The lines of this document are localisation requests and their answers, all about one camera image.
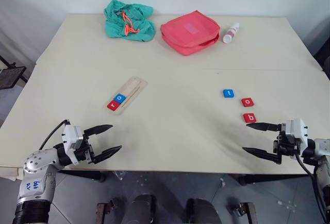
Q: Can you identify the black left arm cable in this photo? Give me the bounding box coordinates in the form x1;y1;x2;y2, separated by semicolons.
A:
38;119;71;150

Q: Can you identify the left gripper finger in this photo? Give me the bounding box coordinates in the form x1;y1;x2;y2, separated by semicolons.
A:
91;145;122;164
84;124;114;136

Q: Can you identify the black table frame bar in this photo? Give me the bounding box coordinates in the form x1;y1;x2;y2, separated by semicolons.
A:
58;170;106;183
237;174;314;186

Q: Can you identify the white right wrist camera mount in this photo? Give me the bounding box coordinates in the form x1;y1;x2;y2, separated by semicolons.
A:
281;117;309;153

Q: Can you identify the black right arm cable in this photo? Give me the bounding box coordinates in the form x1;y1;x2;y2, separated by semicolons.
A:
294;153;329;219

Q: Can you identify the red letter tile o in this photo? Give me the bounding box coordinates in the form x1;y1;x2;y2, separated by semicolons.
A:
241;97;255;108

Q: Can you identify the red letter tile b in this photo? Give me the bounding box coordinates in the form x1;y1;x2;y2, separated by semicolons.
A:
242;112;258;124

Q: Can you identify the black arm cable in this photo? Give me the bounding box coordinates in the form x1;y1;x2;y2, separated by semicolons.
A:
294;153;329;219
38;119;71;150

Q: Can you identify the small white bottle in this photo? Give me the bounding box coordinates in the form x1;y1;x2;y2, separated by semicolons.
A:
222;22;240;44

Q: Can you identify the red zippered fabric pouch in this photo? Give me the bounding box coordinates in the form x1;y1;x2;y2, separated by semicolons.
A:
159;9;221;57

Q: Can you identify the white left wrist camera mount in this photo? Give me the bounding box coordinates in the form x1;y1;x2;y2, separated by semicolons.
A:
62;124;85;165

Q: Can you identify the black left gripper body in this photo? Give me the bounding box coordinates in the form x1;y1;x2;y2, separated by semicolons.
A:
74;134;97;165

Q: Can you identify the blue letter tile o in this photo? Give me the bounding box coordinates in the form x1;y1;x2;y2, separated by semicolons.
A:
113;93;127;105

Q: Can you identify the green drawstring cloth bag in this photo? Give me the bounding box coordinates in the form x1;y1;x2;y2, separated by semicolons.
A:
103;0;157;42

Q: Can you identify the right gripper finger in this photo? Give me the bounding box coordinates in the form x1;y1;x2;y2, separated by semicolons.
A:
241;146;282;165
245;122;283;132

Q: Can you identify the orange drawstring cord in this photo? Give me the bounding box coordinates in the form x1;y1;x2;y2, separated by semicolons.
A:
120;11;140;36

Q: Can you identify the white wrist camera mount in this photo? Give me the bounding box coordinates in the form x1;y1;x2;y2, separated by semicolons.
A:
62;124;85;165
281;117;309;153

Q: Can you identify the wooden letter tray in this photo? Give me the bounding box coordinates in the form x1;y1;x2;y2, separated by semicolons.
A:
105;76;149;117

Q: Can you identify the red letter tile r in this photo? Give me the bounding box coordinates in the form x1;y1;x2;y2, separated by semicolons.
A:
106;99;120;111

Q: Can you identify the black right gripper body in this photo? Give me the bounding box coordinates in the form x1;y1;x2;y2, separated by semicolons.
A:
272;130;301;159

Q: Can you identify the black metal stand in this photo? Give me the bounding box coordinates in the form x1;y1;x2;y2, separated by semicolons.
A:
0;55;28;91

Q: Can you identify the black furniture piece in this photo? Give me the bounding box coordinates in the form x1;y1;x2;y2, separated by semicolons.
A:
316;10;330;73

